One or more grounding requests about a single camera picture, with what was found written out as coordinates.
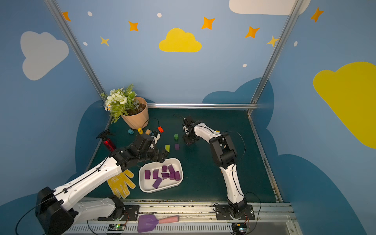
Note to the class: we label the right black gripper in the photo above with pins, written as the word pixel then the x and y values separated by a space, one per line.
pixel 189 134

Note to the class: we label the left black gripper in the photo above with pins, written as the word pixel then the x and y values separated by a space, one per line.
pixel 160 154

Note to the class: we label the purple brick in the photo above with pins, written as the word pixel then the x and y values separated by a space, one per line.
pixel 157 183
pixel 147 174
pixel 155 174

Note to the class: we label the dark purple block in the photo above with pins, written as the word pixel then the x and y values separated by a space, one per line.
pixel 165 175

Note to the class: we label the white plastic storage bin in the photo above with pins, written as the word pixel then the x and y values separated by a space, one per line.
pixel 146 185

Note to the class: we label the purple arch block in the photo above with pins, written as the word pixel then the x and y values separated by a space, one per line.
pixel 171 169

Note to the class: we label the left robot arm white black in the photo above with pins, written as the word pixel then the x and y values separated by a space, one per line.
pixel 58 209

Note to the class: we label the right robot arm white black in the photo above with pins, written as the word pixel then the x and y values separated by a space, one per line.
pixel 224 155

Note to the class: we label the potted plant terracotta pot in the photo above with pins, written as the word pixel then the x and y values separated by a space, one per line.
pixel 124 103

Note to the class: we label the red spray bottle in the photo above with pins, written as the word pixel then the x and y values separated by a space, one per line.
pixel 106 140

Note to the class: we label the yellow work glove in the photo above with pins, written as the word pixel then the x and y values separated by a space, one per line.
pixel 121 184

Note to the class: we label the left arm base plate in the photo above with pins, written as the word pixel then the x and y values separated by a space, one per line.
pixel 124 213

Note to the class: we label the purple toy shovel pink handle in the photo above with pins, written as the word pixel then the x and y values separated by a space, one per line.
pixel 148 222

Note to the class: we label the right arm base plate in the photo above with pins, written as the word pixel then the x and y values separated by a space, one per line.
pixel 225 212

